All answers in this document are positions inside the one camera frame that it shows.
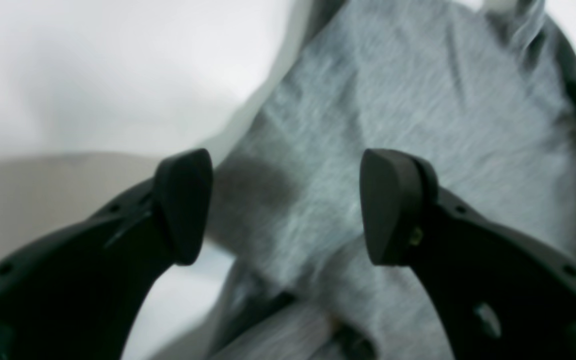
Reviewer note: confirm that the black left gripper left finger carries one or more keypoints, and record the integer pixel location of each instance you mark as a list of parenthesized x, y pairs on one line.
[(75, 293)]

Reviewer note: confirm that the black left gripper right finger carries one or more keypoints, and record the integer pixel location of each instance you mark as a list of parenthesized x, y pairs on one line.
[(499, 294)]

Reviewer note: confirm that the grey t-shirt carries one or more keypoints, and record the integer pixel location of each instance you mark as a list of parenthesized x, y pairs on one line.
[(477, 93)]

